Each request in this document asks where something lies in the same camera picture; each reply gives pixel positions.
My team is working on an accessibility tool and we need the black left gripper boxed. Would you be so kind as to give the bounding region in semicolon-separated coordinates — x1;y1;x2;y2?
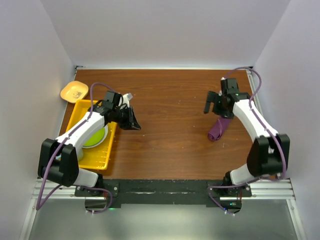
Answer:
112;105;141;131

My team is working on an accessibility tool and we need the purple cloth napkin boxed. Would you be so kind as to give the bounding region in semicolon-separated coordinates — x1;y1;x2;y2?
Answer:
207;117;232;141

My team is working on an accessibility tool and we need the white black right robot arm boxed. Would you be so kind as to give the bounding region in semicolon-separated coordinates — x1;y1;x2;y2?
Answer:
203;77;290;197

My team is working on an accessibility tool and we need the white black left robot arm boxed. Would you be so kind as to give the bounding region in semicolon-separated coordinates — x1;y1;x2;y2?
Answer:
37;91;141;196

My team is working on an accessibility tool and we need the green white plate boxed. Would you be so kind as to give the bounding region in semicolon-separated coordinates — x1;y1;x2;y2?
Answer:
82;125;109;149

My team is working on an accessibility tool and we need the yellow plastic tray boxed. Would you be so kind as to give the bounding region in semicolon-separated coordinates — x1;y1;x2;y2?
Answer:
65;99;117;171

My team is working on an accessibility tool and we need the yellow square bowl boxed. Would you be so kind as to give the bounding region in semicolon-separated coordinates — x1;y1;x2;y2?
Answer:
60;80;89;104

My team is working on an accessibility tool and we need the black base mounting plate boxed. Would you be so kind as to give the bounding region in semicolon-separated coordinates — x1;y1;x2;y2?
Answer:
75;179;252;213

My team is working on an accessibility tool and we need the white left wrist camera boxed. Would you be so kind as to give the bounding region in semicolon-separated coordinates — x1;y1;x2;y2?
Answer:
119;92;133;109

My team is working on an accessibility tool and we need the aluminium frame rail right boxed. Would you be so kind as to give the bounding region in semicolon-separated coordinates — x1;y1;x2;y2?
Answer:
243;66;282;180

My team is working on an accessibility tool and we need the aluminium frame rail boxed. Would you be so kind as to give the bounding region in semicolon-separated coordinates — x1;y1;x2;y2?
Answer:
31;179;296;200
243;66;282;180

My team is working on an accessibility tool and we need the pale cup with blue handle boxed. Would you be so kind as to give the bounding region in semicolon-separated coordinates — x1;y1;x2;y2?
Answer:
55;148;84;162

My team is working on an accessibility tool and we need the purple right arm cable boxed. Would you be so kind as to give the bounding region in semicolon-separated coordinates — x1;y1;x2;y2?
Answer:
207;66;288;216

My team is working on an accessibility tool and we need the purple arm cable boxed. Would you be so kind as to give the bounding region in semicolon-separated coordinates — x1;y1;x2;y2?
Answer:
35;82;116;214
207;66;288;216

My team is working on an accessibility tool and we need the aluminium frame rail front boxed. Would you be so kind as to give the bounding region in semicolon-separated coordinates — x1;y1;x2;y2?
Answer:
31;179;296;200

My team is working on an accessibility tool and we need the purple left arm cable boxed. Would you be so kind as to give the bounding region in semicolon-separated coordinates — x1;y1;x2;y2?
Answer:
35;82;116;214

